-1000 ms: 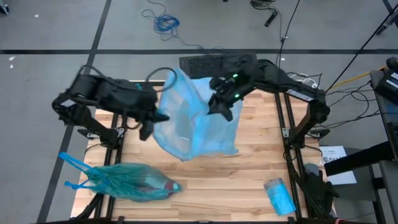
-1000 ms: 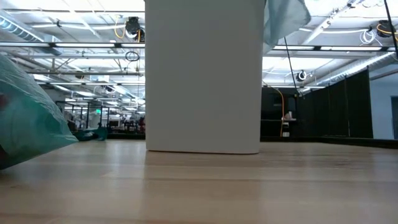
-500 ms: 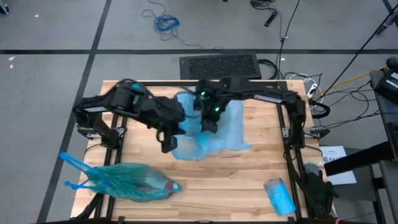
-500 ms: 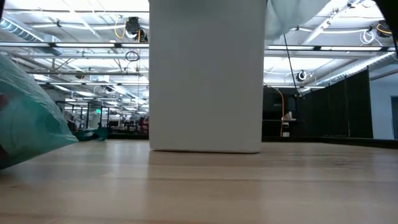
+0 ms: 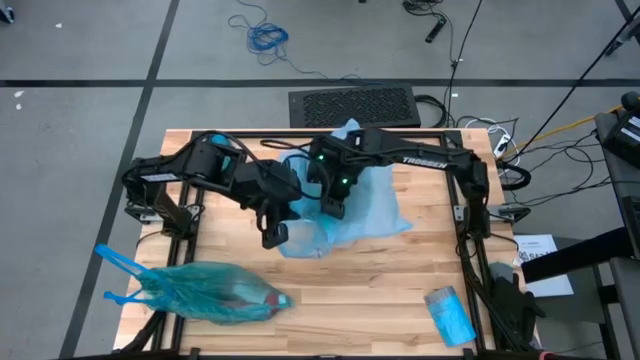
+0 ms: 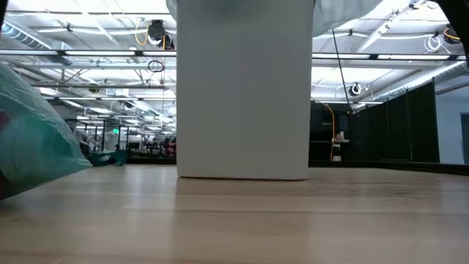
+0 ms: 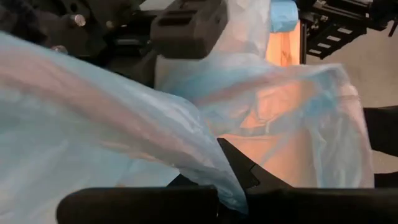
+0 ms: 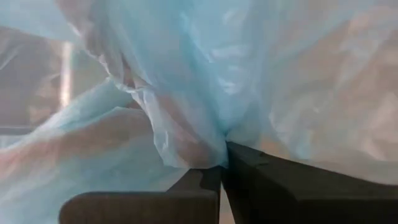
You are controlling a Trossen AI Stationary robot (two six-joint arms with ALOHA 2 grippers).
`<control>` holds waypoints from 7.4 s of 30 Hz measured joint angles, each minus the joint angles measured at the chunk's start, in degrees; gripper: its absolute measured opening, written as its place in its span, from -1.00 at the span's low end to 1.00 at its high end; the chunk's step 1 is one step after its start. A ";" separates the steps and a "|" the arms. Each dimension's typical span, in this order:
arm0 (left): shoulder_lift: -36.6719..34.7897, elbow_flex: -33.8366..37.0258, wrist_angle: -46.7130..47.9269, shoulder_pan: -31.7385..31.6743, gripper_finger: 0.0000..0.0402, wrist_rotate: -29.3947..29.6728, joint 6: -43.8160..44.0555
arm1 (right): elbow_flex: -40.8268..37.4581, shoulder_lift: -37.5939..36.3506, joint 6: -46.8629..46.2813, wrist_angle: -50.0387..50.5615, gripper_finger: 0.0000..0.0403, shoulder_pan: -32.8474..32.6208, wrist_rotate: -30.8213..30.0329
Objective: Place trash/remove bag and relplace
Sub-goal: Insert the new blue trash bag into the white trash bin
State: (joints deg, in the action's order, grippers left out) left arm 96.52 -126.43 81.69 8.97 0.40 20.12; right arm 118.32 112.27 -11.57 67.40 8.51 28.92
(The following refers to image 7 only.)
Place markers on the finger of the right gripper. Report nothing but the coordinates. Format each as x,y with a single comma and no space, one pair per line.
189,34

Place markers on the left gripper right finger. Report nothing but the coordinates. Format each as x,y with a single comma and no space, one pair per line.
311,205

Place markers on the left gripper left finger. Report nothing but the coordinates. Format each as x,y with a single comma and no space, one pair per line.
140,205

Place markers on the light blue trash bag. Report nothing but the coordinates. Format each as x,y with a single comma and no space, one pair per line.
93,124

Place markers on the blue bag pack clear wrap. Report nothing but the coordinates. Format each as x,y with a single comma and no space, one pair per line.
284,15

